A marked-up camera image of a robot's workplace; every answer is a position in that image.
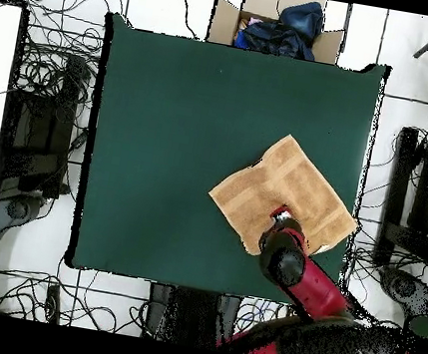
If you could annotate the grey wheeled base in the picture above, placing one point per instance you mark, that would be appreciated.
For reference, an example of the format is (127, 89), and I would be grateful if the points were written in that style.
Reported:
(402, 287)
(16, 208)

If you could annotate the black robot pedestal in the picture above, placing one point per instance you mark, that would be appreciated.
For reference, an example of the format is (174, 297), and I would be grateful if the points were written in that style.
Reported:
(191, 314)

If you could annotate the blue denim jeans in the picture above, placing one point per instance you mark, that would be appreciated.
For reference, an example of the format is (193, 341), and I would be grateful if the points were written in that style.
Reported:
(303, 18)

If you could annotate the cardboard box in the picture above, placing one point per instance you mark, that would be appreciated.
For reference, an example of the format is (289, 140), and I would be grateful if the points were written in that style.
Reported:
(223, 25)

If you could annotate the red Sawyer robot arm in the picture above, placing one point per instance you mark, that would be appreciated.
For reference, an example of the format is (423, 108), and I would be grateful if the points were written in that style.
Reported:
(302, 276)

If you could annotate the tan terry towel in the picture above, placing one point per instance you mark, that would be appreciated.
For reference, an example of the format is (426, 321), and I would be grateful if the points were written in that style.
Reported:
(289, 185)

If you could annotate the navy blue garment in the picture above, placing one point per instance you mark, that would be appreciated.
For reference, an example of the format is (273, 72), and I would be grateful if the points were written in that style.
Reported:
(273, 39)

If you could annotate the dark green table cloth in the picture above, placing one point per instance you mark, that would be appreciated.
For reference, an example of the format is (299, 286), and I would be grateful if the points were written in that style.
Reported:
(167, 116)

